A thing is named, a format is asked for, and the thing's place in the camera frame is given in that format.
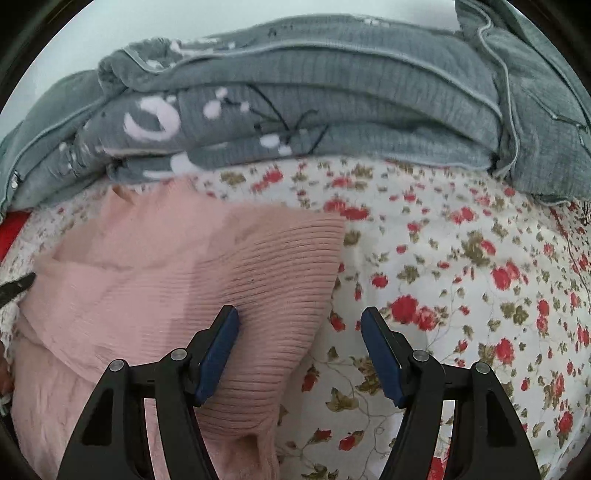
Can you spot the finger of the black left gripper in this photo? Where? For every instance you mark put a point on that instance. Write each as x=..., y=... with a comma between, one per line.
x=9, y=291

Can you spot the grey floral quilt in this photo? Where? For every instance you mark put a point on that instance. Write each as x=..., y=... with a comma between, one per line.
x=494, y=96

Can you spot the pink knit sweater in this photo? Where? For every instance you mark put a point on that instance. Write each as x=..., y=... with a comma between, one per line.
x=146, y=274

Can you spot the floral bed sheet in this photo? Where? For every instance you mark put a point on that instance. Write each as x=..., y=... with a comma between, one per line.
x=467, y=268

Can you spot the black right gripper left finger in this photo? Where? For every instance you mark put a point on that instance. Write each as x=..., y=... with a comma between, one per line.
x=130, y=404

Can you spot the red cloth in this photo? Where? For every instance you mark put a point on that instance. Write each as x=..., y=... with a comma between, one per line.
x=9, y=230

